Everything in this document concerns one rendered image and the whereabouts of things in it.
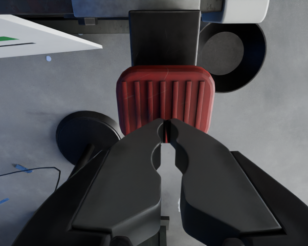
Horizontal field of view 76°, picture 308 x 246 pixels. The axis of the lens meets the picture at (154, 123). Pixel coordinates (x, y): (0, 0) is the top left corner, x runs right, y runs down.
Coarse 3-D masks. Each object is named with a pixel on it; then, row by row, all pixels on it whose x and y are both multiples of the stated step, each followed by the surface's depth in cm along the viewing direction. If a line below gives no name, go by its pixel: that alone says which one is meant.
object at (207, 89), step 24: (144, 72) 13; (168, 72) 13; (192, 72) 13; (120, 96) 14; (144, 96) 14; (168, 96) 14; (192, 96) 14; (120, 120) 15; (144, 120) 15; (192, 120) 15
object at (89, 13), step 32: (0, 0) 23; (32, 0) 23; (64, 0) 23; (96, 0) 21; (128, 0) 21; (160, 0) 21; (192, 0) 21; (64, 32) 79; (96, 32) 79; (128, 32) 79
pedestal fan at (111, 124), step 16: (80, 112) 98; (96, 112) 98; (64, 128) 99; (80, 128) 99; (96, 128) 99; (112, 128) 99; (64, 144) 104; (80, 144) 104; (96, 144) 104; (112, 144) 103; (80, 160) 91
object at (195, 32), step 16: (144, 16) 16; (160, 16) 16; (176, 16) 16; (192, 16) 16; (144, 32) 17; (160, 32) 17; (176, 32) 17; (192, 32) 17; (144, 48) 17; (160, 48) 17; (176, 48) 17; (192, 48) 17; (144, 64) 18; (160, 64) 18; (176, 64) 18; (192, 64) 18
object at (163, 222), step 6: (162, 216) 134; (168, 216) 134; (162, 222) 133; (168, 222) 133; (162, 228) 133; (168, 228) 136; (156, 234) 130; (162, 234) 129; (150, 240) 126; (156, 240) 126; (162, 240) 126
